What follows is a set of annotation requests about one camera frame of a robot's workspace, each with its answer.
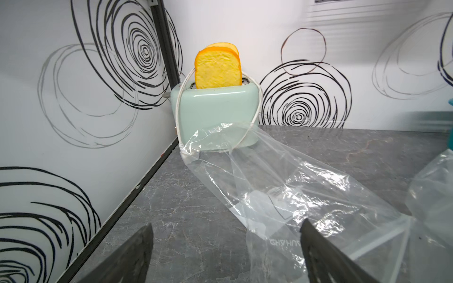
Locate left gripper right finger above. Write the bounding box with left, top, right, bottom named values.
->
left=300, top=219, right=377, bottom=283

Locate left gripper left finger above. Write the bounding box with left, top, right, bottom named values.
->
left=80, top=224, right=154, bottom=283

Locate clear zip-top bag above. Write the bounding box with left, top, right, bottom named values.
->
left=180, top=123, right=409, bottom=283

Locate blue-zip clear bag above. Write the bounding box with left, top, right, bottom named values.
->
left=405, top=149, right=453, bottom=245

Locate mint green toaster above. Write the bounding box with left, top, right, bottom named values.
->
left=170, top=79, right=261, bottom=157

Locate front yellow toast slice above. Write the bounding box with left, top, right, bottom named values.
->
left=195, top=47, right=243, bottom=89

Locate yellow toast slice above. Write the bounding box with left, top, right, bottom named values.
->
left=207, top=42, right=239, bottom=56
left=195, top=47, right=243, bottom=89

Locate rear yellow toast slice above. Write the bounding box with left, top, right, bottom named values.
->
left=207, top=42, right=239, bottom=56

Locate white toaster cable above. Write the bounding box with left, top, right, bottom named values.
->
left=175, top=67, right=263, bottom=151

